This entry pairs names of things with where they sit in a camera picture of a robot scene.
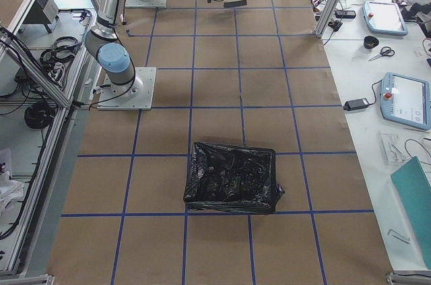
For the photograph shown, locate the scissors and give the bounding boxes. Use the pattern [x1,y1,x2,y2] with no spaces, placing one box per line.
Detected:
[369,46,395,61]

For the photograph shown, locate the near teach pendant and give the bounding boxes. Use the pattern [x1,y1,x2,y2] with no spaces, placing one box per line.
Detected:
[380,73,430,131]

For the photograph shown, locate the black power adapter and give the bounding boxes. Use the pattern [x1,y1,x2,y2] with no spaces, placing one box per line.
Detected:
[343,98,370,111]

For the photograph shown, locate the black phone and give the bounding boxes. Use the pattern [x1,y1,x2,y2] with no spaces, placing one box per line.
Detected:
[334,10,356,19]

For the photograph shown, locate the far teach pendant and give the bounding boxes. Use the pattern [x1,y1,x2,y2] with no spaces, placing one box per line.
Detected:
[362,1,408,36]

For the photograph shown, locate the grey electronics box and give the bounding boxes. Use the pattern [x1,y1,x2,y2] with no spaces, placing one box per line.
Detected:
[23,0,59,34]

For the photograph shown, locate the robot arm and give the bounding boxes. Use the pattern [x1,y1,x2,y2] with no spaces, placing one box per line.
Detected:
[85,0,137,98]

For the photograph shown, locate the coiled black cable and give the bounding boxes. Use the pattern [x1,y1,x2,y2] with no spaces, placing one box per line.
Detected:
[24,100,55,130]

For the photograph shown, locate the teal folder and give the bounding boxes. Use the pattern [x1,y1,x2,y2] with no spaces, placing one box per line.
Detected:
[391,156,430,269]

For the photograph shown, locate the black bag lined bin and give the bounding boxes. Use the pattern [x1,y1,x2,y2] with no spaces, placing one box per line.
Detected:
[183,142,284,215]

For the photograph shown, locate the teach pendant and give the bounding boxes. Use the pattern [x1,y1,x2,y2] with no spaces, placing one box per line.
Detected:
[362,1,408,36]
[380,73,430,131]

